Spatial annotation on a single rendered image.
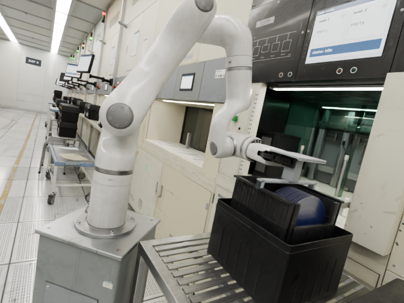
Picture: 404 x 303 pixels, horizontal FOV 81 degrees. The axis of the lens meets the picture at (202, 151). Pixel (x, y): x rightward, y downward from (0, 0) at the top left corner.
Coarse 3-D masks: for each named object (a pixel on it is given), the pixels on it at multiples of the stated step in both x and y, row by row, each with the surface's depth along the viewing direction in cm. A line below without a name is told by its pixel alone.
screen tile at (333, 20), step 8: (328, 16) 94; (336, 16) 91; (320, 24) 97; (328, 24) 94; (336, 24) 91; (344, 24) 89; (328, 32) 93; (336, 32) 91; (320, 40) 96; (328, 40) 93; (336, 40) 91
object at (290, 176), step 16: (304, 160) 60; (320, 160) 64; (240, 176) 70; (256, 176) 74; (288, 176) 66; (240, 192) 68; (256, 192) 63; (272, 192) 59; (320, 192) 70; (240, 208) 68; (256, 208) 63; (272, 208) 58; (288, 208) 55; (336, 208) 64; (272, 224) 58; (288, 224) 54; (320, 224) 63; (288, 240) 56; (304, 240) 60
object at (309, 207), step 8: (304, 200) 60; (312, 200) 62; (320, 200) 64; (304, 208) 61; (312, 208) 63; (320, 208) 65; (304, 216) 62; (312, 216) 64; (320, 216) 66; (296, 224) 61; (304, 224) 63; (312, 224) 65
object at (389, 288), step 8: (392, 280) 59; (400, 280) 59; (376, 288) 54; (384, 288) 54; (392, 288) 55; (400, 288) 56; (360, 296) 50; (368, 296) 50; (376, 296) 51; (384, 296) 51; (392, 296) 52; (400, 296) 52
